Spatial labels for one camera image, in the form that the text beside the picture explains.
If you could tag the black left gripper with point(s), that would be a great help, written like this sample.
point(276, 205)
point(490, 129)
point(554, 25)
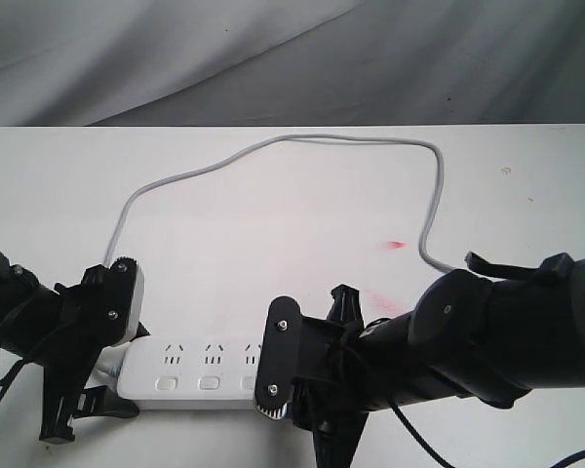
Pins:
point(93, 316)

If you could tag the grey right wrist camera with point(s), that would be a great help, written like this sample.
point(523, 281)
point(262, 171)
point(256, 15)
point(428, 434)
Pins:
point(278, 358)

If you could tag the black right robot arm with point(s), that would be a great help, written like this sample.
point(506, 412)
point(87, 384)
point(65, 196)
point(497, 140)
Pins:
point(488, 331)

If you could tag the grey backdrop cloth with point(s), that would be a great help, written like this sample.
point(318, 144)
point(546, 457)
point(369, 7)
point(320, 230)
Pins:
point(291, 63)

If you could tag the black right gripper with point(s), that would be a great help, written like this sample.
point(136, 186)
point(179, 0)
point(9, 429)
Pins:
point(340, 369)

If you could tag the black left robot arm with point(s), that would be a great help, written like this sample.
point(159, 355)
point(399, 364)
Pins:
point(29, 314)

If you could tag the white five-outlet power strip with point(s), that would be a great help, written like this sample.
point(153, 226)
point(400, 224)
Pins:
point(190, 373)

